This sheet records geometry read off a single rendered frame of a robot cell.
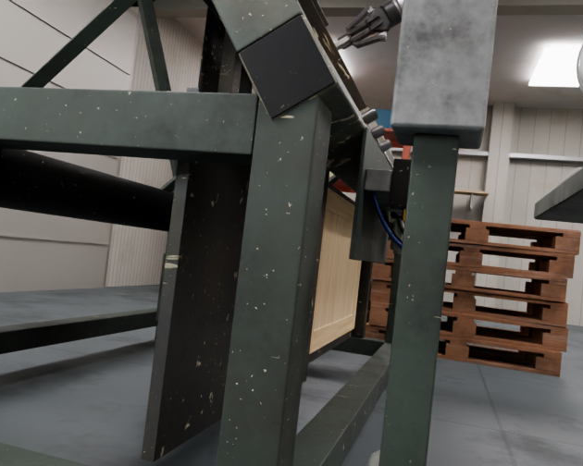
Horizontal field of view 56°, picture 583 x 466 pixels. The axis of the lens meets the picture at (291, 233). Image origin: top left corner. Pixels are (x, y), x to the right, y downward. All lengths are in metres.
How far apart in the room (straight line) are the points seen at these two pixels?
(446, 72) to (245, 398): 0.51
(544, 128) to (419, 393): 8.79
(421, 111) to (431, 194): 0.11
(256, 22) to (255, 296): 0.39
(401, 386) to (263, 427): 0.19
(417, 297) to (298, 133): 0.28
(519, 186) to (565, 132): 1.05
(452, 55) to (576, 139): 8.75
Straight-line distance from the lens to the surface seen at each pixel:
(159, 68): 2.10
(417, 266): 0.76
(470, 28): 0.79
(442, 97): 0.76
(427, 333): 0.76
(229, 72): 2.64
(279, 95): 0.79
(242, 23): 0.86
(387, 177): 1.02
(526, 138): 9.40
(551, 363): 3.89
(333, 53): 1.77
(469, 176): 9.21
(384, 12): 1.86
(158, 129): 0.86
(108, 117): 0.92
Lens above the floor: 0.57
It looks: 2 degrees up
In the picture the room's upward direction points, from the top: 7 degrees clockwise
